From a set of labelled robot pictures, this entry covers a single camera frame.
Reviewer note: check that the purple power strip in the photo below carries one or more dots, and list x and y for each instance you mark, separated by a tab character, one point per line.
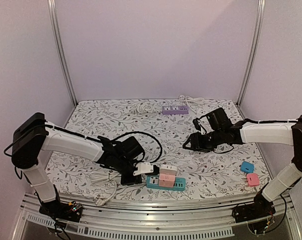
172	110

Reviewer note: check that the pink plug adapter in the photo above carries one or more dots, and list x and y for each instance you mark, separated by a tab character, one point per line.
252	179

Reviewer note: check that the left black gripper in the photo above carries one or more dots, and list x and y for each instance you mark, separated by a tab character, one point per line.
126	181

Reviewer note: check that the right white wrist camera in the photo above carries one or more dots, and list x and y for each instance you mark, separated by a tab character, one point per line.
198	126

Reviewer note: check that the white power strip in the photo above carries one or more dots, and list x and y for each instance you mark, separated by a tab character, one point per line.
202	113

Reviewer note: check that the aluminium frame post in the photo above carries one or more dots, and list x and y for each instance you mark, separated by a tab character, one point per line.
60	51
252	52

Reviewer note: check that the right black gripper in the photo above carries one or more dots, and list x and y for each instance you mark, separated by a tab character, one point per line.
198	141

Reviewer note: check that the teal power strip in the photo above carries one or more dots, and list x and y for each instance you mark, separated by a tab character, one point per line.
155	182

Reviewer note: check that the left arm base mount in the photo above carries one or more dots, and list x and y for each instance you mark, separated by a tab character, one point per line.
56	209

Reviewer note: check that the aluminium front rail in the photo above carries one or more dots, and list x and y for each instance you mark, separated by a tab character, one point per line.
183	219

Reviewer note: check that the left aluminium frame post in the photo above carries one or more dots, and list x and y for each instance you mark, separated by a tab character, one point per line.
60	51

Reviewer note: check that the blue plug adapter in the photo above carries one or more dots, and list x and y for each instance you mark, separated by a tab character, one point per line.
247	167

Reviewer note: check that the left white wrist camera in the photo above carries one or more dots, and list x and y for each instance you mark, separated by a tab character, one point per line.
146	168

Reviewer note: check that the pink cube socket adapter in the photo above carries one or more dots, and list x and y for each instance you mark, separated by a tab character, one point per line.
166	180

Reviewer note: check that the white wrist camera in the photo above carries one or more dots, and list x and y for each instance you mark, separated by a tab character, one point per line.
146	168
198	126

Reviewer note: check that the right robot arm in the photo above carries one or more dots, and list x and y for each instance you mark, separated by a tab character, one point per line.
279	140

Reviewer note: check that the floral patterned table mat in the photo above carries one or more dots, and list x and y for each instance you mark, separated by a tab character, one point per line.
208	175

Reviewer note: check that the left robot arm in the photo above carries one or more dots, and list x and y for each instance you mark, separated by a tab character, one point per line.
37	135

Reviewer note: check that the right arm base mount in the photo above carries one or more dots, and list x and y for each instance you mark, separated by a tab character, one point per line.
256	211

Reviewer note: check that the white plug adapter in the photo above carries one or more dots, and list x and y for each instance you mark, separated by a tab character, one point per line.
168	169

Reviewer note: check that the right aluminium frame post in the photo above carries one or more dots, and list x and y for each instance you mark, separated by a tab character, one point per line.
252	52

